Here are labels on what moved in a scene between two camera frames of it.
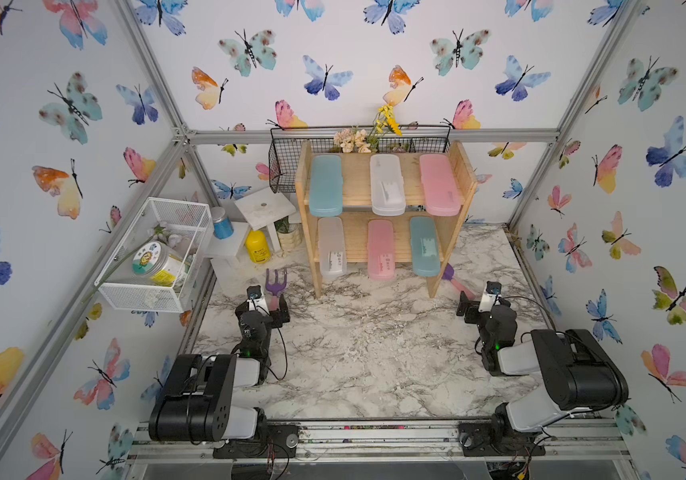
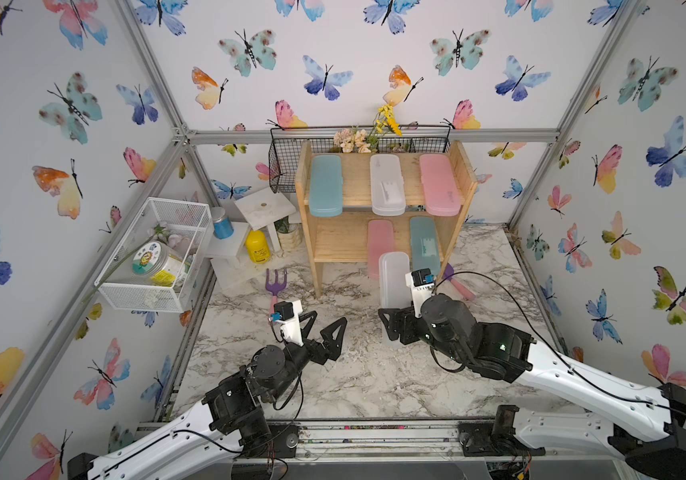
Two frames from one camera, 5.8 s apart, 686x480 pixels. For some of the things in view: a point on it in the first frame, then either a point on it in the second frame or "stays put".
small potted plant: [289, 234] stays put
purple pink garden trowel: [448, 274] stays put
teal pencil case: [326, 186] stays put
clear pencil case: [331, 239] -> [394, 291]
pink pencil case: [381, 250] stays put
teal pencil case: [425, 245] stays put
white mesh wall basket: [162, 259] stays put
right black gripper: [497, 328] -> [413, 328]
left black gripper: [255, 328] -> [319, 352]
